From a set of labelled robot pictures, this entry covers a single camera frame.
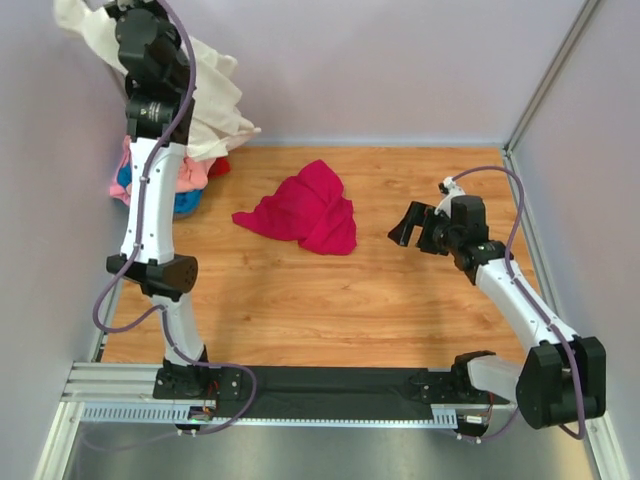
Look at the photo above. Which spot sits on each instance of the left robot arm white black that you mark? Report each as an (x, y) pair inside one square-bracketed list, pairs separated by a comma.
[(160, 77)]

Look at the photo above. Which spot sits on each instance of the light pink t shirt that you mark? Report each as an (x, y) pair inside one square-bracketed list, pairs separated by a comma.
[(191, 174)]

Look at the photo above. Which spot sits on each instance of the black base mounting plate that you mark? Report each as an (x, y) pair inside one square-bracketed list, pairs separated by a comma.
[(329, 392)]

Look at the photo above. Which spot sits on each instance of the right aluminium corner post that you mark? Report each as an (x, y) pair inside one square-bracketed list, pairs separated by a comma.
[(558, 62)]

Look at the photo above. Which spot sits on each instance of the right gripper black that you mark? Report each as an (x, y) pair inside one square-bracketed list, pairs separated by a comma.
[(415, 216)]

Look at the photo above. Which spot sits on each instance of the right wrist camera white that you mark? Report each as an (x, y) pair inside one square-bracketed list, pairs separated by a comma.
[(449, 190)]

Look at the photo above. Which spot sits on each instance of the magenta t shirt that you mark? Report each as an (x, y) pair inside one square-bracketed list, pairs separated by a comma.
[(309, 208)]

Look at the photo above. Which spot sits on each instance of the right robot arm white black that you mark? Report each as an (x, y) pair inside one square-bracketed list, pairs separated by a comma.
[(530, 320)]

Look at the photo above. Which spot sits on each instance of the grey slotted cable duct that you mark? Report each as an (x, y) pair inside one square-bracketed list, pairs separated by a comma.
[(191, 415)]

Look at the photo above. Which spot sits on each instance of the blue t shirt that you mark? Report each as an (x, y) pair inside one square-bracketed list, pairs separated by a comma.
[(185, 202)]

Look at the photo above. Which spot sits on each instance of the aluminium front rail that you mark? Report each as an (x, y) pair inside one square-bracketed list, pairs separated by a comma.
[(92, 381)]

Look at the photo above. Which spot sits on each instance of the aluminium corner post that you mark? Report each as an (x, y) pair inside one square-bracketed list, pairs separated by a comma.
[(558, 62), (97, 75)]

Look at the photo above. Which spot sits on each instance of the left aluminium corner post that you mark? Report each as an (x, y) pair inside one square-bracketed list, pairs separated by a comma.
[(97, 75)]

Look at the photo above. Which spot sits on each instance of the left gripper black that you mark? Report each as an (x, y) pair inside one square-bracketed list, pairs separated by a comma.
[(148, 4)]

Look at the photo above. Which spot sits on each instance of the cream white t shirt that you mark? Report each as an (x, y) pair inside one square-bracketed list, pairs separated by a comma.
[(217, 125)]

